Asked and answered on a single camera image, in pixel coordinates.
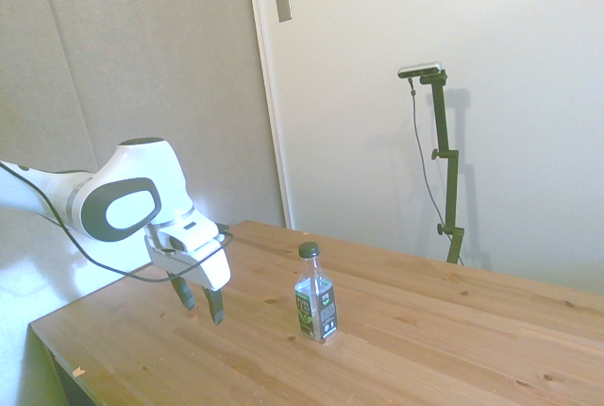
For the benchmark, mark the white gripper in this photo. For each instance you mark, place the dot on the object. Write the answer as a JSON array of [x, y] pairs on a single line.
[[207, 271]]

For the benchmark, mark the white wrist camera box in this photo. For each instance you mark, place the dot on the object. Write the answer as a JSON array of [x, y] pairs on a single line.
[[191, 236]]

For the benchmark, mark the grey wall switch plate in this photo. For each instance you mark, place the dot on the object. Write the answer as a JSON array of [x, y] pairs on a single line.
[[283, 5]]

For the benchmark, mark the white door frame trim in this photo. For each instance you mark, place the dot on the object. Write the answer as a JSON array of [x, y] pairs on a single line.
[[269, 94]]

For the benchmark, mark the grey camera on stand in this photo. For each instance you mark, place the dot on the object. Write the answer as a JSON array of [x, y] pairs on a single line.
[[420, 69]]

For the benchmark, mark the clear plastic bottle, dark label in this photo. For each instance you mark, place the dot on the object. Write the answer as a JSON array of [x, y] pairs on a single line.
[[315, 299]]

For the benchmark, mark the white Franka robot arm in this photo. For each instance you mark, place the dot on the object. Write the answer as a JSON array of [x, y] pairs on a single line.
[[132, 165]]

